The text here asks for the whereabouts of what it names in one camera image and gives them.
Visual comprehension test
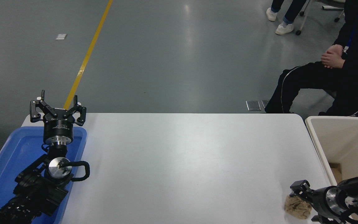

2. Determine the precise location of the seated person's left hand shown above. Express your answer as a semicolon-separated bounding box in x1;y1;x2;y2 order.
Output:
321;54;345;69

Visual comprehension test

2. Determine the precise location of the seated person's right hand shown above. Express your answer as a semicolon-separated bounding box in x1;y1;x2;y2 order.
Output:
325;44;344;59

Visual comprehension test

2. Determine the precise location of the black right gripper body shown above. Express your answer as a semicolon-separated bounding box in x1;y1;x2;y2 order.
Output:
310;187;330;217

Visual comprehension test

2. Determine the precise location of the blue plastic tray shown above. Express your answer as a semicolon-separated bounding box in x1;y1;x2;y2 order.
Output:
0;126;87;224

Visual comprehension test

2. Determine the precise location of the seated person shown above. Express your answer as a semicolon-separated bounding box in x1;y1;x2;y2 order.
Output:
264;0;358;118

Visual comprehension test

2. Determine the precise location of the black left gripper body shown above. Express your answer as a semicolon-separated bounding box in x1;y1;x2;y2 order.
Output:
43;107;75;138

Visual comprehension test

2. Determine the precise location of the large pale plastic bin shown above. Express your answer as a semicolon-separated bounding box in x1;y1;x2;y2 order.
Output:
305;116;358;224

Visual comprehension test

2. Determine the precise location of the large metal floor plate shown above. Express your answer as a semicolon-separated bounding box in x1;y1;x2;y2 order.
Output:
246;100;261;111

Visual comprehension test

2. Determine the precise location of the tan paper ball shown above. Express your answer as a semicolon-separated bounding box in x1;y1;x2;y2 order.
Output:
284;194;312;220

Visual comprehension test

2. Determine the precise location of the standing person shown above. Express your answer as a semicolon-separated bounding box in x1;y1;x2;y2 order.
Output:
266;0;309;35

